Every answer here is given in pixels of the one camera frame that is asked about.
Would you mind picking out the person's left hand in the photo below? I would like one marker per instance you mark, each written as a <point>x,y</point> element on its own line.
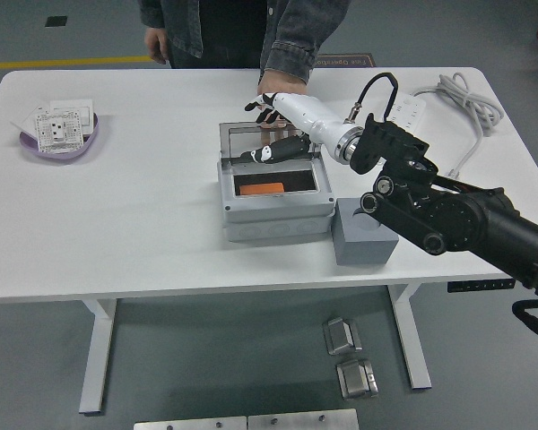
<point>280,83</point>

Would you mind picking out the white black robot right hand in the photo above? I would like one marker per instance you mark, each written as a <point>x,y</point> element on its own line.
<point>314,118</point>

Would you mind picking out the person's right hand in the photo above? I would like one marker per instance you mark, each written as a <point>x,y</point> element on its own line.
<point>156,45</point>

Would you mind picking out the orange cylinder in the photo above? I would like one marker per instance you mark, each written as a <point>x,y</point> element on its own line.
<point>260,189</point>

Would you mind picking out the grey electrical box clear flap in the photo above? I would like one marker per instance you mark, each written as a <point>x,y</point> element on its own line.
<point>273,210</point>

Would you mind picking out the person's right forearm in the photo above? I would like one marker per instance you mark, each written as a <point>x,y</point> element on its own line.
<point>150,13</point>

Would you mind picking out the person's left forearm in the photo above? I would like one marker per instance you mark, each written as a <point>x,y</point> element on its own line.
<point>305,40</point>

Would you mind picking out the grey cube with round hole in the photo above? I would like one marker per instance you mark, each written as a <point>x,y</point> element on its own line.
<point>363,246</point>

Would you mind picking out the dark floor sign with lettering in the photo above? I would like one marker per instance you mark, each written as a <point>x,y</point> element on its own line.
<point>358,62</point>

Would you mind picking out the person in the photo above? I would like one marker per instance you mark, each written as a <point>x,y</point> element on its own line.
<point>233,27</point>

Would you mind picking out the white power strip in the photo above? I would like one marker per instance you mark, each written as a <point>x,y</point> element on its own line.
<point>412,107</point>

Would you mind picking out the black square floor plate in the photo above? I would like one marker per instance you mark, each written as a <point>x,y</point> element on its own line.
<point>56,21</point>

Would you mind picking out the white printed socket panel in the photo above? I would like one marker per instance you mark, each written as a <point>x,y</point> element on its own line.
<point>56,130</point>

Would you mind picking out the purple bowl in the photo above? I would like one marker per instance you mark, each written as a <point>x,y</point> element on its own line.
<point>72,154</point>

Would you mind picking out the silver metal foot block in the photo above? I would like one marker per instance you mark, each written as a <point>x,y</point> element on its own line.
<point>341,336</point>
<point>356,380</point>

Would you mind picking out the black table control panel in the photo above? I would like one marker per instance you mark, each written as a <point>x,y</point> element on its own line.
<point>479,286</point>

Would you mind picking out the white table leg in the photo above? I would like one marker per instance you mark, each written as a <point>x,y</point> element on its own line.
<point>96,358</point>
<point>412,340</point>

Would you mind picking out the white switch plate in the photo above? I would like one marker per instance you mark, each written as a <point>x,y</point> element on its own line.
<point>22,118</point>
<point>83,109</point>

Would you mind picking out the grey metal base plate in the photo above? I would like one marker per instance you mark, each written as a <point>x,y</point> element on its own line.
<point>188,424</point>
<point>302,421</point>

